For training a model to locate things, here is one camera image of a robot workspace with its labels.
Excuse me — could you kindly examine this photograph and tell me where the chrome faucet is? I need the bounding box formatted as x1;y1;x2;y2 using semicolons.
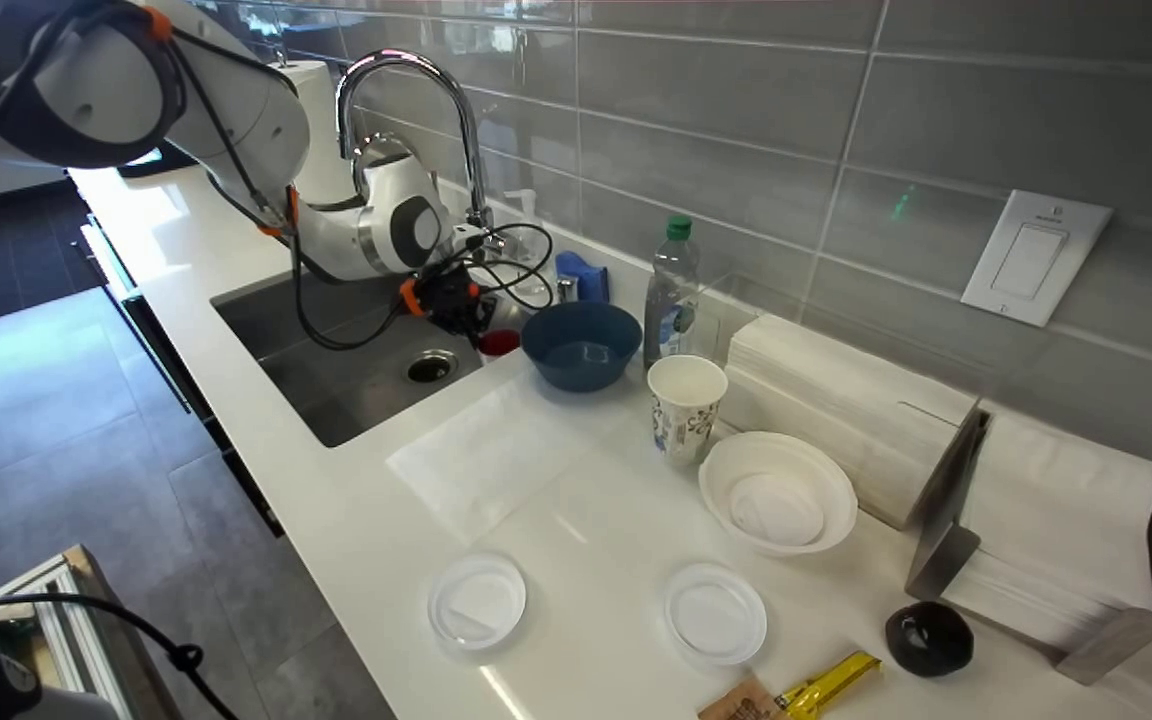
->
330;43;494;231

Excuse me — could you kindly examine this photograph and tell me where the sink drain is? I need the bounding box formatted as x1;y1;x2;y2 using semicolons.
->
407;351;452;383

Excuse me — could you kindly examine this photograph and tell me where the stainless steel sink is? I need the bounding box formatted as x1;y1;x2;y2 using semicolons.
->
216;270;482;446

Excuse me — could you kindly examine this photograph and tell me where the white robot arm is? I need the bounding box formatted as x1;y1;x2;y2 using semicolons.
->
0;0;490;337

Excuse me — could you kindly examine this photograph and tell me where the patterned paper cup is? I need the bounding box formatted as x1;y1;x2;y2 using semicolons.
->
648;354;727;468

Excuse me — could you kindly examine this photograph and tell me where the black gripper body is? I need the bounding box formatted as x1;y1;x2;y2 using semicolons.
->
402;260;490;337

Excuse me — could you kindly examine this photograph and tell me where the white wall outlet plate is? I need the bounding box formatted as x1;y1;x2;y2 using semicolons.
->
961;187;1110;328

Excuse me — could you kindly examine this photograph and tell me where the clear plastic bottle green cap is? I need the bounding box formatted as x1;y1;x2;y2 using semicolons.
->
645;214;701;365

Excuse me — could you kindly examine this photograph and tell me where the blue bowl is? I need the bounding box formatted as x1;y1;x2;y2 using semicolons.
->
523;303;639;393

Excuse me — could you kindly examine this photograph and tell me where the white paper towel sheet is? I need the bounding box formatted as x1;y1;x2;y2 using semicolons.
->
388;381;623;538

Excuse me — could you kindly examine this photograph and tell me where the white plastic lid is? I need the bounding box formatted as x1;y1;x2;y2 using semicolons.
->
429;552;526;657
661;562;772;668

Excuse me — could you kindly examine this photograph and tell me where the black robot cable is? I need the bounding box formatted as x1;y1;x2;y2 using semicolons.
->
459;221;561;320

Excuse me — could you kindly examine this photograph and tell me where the brown packet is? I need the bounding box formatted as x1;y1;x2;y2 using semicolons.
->
694;675;780;720

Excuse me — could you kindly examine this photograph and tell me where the white paper bowl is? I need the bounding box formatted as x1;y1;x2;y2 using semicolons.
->
694;431;860;558

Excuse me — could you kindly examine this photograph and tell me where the white and red cup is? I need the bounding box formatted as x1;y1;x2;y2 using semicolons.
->
473;322;519;361

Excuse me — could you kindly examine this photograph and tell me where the metal napkin holder with napkins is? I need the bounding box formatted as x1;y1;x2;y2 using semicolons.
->
909;403;1152;685

